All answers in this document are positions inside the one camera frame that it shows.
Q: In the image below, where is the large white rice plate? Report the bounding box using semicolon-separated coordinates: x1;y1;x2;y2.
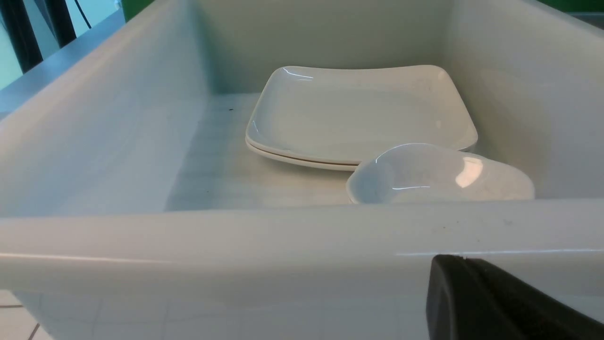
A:
245;65;478;164

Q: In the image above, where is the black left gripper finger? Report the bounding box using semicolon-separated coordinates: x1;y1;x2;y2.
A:
426;254;604;340

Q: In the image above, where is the white small bowl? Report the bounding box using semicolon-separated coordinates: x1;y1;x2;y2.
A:
346;144;536;204

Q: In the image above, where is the white square plate in tub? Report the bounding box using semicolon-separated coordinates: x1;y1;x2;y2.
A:
245;138;358;172

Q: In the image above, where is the green cloth backdrop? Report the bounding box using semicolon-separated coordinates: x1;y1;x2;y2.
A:
119;0;154;22

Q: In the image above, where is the large white plastic tub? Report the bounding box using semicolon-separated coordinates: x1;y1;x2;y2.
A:
1;0;603;340

